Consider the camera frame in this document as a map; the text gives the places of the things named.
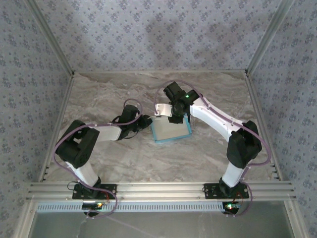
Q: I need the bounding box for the aluminium table side rail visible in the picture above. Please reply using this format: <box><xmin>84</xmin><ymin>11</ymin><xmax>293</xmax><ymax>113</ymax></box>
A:
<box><xmin>38</xmin><ymin>73</ymin><xmax>76</xmax><ymax>183</ymax></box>
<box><xmin>245</xmin><ymin>73</ymin><xmax>283</xmax><ymax>181</ymax></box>

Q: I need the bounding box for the wide aluminium frame rail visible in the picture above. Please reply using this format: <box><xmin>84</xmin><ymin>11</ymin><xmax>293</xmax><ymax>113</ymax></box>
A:
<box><xmin>26</xmin><ymin>182</ymin><xmax>297</xmax><ymax>201</ymax></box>

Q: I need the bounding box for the white and blue paper box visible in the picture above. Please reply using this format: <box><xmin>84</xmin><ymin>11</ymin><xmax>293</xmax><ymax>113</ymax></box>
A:
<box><xmin>150</xmin><ymin>113</ymin><xmax>193</xmax><ymax>144</ymax></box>

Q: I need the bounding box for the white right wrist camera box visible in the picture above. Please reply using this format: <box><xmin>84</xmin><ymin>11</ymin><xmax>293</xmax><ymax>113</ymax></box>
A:
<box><xmin>154</xmin><ymin>103</ymin><xmax>173</xmax><ymax>117</ymax></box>

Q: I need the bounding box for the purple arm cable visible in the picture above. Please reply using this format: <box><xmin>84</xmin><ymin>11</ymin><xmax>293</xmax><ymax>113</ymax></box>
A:
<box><xmin>154</xmin><ymin>80</ymin><xmax>272</xmax><ymax>218</ymax></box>
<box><xmin>53</xmin><ymin>98</ymin><xmax>144</xmax><ymax>220</ymax></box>

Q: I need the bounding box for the aluminium upright post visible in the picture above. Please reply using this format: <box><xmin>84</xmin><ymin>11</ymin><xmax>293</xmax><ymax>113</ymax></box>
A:
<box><xmin>24</xmin><ymin>0</ymin><xmax>76</xmax><ymax>75</ymax></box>
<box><xmin>245</xmin><ymin>0</ymin><xmax>297</xmax><ymax>75</ymax></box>

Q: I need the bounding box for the thin aluminium table edge bar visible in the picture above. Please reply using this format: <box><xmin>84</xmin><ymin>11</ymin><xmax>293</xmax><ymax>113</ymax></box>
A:
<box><xmin>73</xmin><ymin>70</ymin><xmax>248</xmax><ymax>74</ymax></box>

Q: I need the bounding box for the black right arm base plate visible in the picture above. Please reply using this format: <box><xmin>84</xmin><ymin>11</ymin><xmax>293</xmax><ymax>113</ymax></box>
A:
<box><xmin>204</xmin><ymin>183</ymin><xmax>250</xmax><ymax>199</ymax></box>

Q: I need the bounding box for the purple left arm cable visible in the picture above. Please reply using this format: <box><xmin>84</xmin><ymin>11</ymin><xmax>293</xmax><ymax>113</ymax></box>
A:
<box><xmin>53</xmin><ymin>98</ymin><xmax>144</xmax><ymax>220</ymax></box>

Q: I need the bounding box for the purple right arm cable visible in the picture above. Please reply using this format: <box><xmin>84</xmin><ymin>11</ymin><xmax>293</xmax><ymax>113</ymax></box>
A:
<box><xmin>154</xmin><ymin>80</ymin><xmax>272</xmax><ymax>218</ymax></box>

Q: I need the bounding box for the grey slotted cable duct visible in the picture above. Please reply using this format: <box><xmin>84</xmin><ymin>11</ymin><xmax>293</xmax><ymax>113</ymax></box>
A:
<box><xmin>36</xmin><ymin>201</ymin><xmax>227</xmax><ymax>213</ymax></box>

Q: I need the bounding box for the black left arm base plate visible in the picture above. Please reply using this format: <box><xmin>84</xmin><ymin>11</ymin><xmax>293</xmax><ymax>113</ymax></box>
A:
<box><xmin>72</xmin><ymin>183</ymin><xmax>117</xmax><ymax>200</ymax></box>

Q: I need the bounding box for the aluminium frame leg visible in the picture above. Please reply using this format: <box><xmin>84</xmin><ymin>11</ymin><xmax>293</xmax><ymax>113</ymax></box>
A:
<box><xmin>283</xmin><ymin>199</ymin><xmax>307</xmax><ymax>238</ymax></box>
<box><xmin>13</xmin><ymin>199</ymin><xmax>38</xmax><ymax>238</ymax></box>

